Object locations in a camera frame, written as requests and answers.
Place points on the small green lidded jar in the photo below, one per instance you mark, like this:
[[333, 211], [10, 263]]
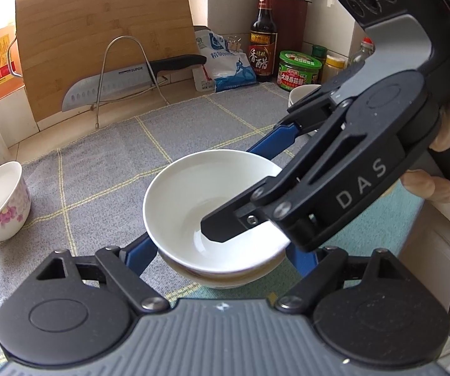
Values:
[[319, 53]]

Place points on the dark red knife block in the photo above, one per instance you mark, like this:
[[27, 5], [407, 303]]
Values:
[[289, 23]]

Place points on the white pink floral cup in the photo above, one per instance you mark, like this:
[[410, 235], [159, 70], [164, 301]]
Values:
[[1, 203]]

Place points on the white fruit print plate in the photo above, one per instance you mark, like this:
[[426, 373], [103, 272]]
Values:
[[301, 94]]

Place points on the dark vinegar bottle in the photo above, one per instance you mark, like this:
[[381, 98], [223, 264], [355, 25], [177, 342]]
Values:
[[264, 58]]

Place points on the wooden cutting board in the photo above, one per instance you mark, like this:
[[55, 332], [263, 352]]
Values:
[[92, 19]]

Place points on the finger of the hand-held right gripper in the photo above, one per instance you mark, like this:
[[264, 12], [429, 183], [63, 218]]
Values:
[[276, 137], [225, 227]]

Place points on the grey checked cloth mat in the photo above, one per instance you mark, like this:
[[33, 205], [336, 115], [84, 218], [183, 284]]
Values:
[[92, 164]]

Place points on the teal cloth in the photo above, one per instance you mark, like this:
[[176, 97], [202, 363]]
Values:
[[397, 219]]

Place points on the green lidded sauce jar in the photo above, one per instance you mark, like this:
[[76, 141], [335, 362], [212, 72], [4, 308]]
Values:
[[297, 72]]

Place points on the yellow lidded jar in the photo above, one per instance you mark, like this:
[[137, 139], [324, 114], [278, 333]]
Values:
[[332, 68]]

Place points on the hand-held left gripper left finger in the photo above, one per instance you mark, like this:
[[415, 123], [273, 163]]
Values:
[[140, 252]]

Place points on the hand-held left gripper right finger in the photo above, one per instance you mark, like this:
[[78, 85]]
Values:
[[303, 262]]

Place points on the white ceramic bowl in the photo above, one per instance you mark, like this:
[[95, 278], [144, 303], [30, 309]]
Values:
[[193, 188], [225, 280]]

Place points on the white blue salt bag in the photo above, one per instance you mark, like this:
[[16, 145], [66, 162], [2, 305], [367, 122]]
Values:
[[229, 70]]

